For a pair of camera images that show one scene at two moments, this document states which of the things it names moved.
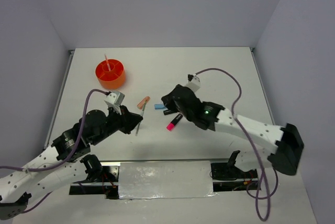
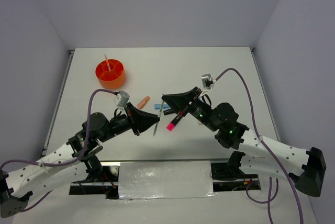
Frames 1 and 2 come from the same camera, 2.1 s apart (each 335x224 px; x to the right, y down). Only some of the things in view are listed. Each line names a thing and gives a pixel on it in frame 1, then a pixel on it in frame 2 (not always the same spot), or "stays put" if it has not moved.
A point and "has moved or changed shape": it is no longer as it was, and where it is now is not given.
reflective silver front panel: (178, 179) stays put
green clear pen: (139, 124) has moved or changed shape
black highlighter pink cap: (174, 122) stays put
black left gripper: (127, 119) -> (140, 120)
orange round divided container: (113, 79) stays put
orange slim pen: (107, 63) stays put
